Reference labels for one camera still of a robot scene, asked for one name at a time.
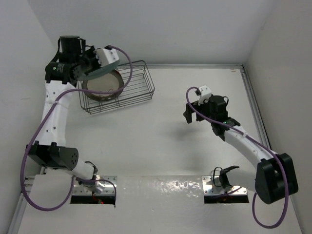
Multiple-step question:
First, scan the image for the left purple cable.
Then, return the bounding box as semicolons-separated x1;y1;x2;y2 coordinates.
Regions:
20;45;134;211

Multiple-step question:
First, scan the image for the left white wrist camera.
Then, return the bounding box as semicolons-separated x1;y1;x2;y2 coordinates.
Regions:
95;48;119;67

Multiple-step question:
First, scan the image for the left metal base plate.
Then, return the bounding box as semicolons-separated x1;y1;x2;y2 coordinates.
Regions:
73;175;117;195

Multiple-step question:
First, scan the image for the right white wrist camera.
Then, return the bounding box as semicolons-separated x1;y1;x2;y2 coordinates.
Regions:
195;85;212;105

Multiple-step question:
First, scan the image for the light blue ceramic plate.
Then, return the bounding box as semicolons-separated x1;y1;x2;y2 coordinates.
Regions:
78;59;120;81

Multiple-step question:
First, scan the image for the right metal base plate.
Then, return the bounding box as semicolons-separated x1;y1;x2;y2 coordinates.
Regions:
202;175;248;196

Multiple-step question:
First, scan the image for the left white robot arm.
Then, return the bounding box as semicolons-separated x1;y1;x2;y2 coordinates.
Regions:
27;36;96;181

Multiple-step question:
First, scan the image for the wire dish rack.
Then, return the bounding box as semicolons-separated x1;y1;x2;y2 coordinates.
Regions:
79;60;155;114

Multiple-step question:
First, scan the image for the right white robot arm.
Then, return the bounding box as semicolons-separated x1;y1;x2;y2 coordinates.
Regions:
183;94;299;204

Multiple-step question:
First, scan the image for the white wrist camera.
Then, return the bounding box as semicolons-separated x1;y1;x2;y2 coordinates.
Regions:
195;85;212;105
95;48;119;67

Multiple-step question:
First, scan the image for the brown rimmed cream plate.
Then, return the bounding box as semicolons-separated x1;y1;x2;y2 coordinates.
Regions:
82;70;124;101

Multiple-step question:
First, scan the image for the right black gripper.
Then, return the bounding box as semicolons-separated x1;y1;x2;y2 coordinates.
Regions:
183;98;215;123

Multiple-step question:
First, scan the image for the purple cable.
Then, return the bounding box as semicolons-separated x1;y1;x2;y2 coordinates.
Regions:
20;45;134;211
186;86;290;229

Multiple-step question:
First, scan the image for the metal base plate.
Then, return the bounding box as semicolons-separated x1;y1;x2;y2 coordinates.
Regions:
202;175;248;196
73;175;117;195

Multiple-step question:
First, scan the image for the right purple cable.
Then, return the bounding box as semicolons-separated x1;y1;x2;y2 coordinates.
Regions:
186;86;290;229

